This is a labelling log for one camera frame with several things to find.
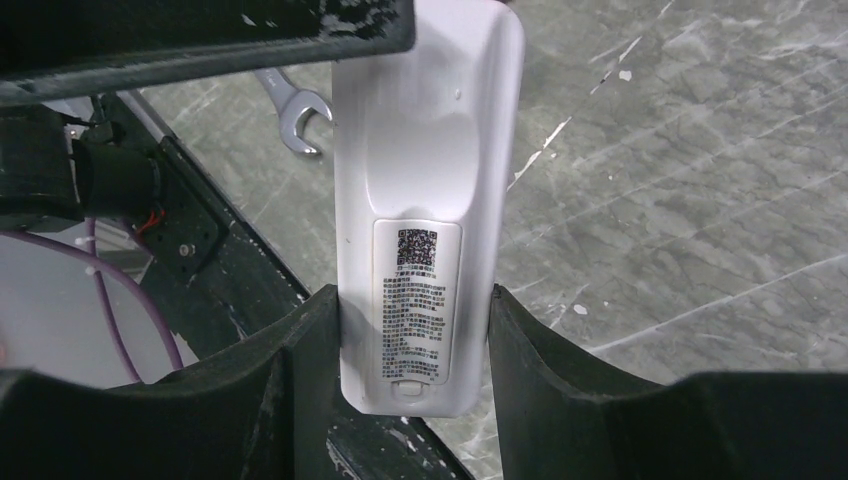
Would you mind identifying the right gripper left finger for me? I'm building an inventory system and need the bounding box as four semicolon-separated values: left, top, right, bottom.
1;285;339;479

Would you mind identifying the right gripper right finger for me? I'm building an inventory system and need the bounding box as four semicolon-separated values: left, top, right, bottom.
489;286;847;479

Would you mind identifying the white remote control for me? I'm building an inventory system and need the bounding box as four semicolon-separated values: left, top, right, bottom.
331;1;525;418

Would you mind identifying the silver open-end wrench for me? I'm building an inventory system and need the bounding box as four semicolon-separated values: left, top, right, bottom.
253;67;333;157

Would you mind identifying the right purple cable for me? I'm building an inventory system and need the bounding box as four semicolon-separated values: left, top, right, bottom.
0;218;185;384

